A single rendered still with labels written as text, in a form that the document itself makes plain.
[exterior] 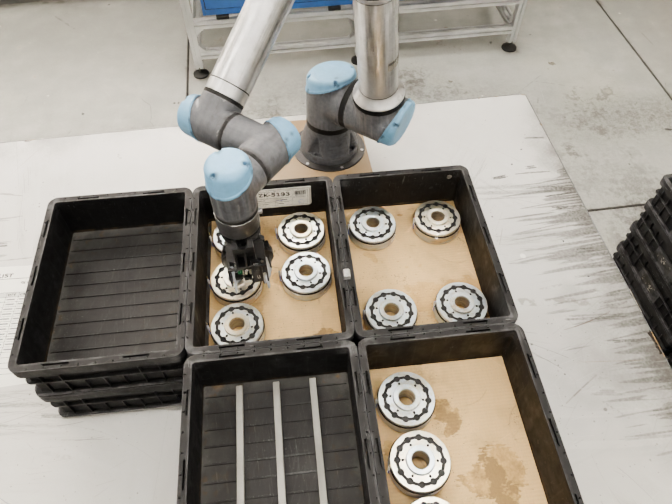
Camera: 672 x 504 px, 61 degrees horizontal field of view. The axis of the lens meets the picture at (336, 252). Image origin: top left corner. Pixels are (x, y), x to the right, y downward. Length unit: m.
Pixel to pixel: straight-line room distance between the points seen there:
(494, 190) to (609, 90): 1.78
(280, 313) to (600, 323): 0.72
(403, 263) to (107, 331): 0.62
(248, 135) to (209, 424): 0.51
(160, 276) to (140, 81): 2.05
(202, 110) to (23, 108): 2.28
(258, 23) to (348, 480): 0.79
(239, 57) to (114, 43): 2.52
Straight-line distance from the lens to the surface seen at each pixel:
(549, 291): 1.42
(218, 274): 1.19
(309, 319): 1.14
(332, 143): 1.42
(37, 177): 1.76
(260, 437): 1.05
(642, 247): 2.07
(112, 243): 1.34
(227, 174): 0.88
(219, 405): 1.09
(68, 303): 1.28
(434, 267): 1.23
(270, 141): 0.95
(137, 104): 3.06
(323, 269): 1.17
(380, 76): 1.21
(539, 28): 3.62
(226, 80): 1.03
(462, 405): 1.09
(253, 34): 1.04
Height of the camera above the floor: 1.82
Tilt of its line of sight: 54 degrees down
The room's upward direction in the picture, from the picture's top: straight up
